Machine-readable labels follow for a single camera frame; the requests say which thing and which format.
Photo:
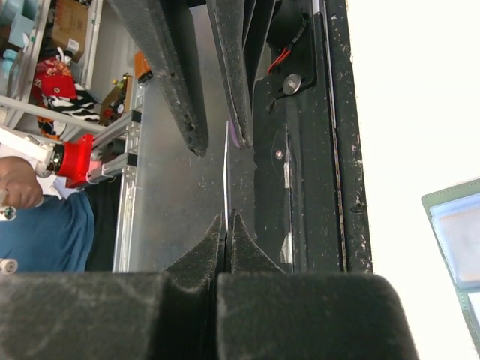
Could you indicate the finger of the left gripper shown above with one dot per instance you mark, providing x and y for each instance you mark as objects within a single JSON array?
[
  {"x": 240, "y": 29},
  {"x": 164, "y": 33}
]

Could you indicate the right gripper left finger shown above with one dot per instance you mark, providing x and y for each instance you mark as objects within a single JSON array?
[{"x": 104, "y": 315}]

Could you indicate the green card holder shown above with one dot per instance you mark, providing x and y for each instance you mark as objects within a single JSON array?
[{"x": 453, "y": 214}]

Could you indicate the aluminium rail frame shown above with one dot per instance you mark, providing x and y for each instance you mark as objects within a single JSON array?
[{"x": 125, "y": 130}]

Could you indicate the person in blue shirt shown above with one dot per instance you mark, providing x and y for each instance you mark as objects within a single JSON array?
[{"x": 48, "y": 234}]

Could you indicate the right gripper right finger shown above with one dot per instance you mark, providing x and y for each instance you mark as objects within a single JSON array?
[{"x": 265, "y": 313}]

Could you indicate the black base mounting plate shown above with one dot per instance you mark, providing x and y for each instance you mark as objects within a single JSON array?
[{"x": 310, "y": 202}]

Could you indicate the white VIP card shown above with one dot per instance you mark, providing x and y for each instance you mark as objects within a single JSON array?
[{"x": 225, "y": 176}]

